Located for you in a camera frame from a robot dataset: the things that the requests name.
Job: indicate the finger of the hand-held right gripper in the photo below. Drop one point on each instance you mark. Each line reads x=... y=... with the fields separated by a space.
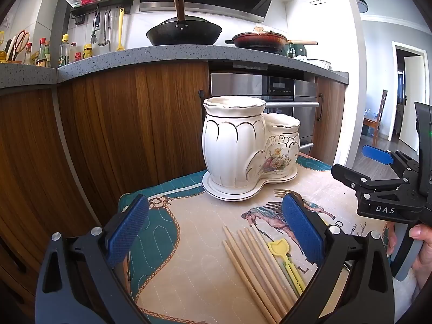
x=376 y=153
x=354 y=177

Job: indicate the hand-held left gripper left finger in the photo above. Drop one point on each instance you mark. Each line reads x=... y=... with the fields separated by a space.
x=128 y=229

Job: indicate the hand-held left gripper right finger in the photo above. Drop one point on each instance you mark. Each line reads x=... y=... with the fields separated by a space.
x=302 y=229

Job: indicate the yellow plastic utensil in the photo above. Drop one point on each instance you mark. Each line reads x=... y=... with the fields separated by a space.
x=278 y=247

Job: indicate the silver metal fork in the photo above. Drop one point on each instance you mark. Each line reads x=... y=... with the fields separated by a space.
x=273 y=207

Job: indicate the wooden chopstick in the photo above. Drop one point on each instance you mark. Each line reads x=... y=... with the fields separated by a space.
x=243 y=253
x=260 y=263
x=265 y=248
x=266 y=260
x=249 y=283

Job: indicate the gold metal fork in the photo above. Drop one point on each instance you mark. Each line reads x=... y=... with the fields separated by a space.
x=281 y=193

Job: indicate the white ceramic utensil holder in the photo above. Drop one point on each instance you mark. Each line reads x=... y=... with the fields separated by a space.
x=233 y=141

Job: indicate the person's right hand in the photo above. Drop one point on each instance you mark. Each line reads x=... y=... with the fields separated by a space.
x=426 y=253

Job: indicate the wooden dining table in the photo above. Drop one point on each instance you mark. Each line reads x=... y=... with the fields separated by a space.
x=370 y=121

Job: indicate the wooden chair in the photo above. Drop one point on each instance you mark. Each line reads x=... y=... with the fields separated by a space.
x=381 y=114

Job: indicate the narrow wooden cabinet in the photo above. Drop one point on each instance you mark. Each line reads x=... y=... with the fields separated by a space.
x=332 y=118

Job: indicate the white door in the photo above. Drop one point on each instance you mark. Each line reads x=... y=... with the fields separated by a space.
x=413 y=101

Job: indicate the printed quilted cloth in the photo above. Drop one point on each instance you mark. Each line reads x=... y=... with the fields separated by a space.
x=195 y=243

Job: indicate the white ceramic drip tray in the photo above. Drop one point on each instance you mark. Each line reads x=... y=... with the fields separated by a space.
x=233 y=194

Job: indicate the wooden base cabinets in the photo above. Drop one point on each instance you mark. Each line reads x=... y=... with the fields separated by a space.
x=118 y=125

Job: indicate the white bowl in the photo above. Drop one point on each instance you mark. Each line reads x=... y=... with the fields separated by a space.
x=319 y=63

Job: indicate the dark green kettle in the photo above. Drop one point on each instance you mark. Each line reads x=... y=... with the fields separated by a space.
x=297 y=50

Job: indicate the stainless steel built-in oven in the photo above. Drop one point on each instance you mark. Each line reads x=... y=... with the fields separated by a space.
x=236 y=86

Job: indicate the round ceiling lamp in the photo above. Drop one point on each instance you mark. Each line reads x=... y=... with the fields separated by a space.
x=361 y=4

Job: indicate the white ceiling vent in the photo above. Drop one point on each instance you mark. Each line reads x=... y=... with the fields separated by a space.
x=322 y=1

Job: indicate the red cast iron pan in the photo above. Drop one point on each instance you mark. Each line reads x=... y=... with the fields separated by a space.
x=258 y=40

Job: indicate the grey speckled kitchen counter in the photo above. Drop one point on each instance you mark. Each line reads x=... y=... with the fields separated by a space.
x=135 y=57

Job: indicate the yellow squeeze bottle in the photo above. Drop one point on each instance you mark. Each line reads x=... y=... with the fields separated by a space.
x=87 y=52

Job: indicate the yellow-capped clear oil bottle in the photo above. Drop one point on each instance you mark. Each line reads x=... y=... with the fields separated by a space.
x=64 y=52

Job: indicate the red-capped sauce bottle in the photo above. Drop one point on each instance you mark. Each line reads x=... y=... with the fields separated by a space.
x=41 y=54
x=28 y=54

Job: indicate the yellow hanging spatula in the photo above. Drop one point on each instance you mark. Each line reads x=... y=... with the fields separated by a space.
x=120 y=30

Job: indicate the hanging steel ladle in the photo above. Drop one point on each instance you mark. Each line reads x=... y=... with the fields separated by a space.
x=106 y=28

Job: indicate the hanging peeler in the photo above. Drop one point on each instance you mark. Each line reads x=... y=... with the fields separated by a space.
x=96 y=28

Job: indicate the wooden knife block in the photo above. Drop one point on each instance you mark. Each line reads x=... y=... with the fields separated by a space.
x=11 y=54

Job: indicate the black wall rack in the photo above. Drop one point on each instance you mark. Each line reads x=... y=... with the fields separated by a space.
x=101 y=5

